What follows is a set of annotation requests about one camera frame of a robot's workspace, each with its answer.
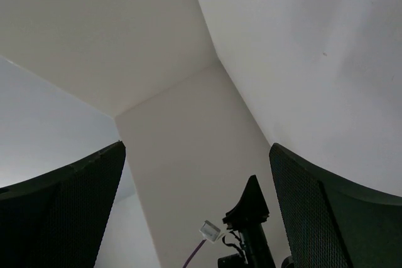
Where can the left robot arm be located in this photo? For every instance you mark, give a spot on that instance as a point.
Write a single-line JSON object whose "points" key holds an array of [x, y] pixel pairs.
{"points": [[245, 221]]}

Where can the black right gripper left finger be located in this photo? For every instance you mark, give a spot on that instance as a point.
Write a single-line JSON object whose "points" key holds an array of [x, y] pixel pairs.
{"points": [[58, 219]]}

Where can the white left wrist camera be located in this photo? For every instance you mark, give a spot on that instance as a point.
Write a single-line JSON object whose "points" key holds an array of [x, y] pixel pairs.
{"points": [[210, 232]]}

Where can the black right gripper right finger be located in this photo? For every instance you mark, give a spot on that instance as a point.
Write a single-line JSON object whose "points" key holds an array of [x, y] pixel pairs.
{"points": [[331, 221]]}

